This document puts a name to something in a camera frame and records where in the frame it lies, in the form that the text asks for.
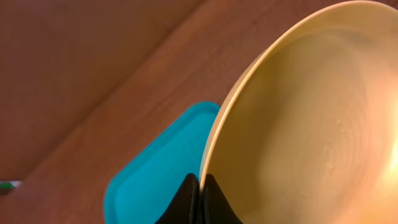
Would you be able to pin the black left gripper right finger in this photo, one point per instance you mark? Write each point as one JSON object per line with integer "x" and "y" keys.
{"x": 215, "y": 208}

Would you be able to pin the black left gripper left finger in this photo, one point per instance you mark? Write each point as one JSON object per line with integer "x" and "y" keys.
{"x": 183, "y": 207}

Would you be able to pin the yellow-green plate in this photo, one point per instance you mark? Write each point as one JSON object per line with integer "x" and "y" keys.
{"x": 308, "y": 133}

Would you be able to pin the teal plastic tray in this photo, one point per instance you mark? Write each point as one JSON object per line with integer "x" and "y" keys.
{"x": 142, "y": 190}

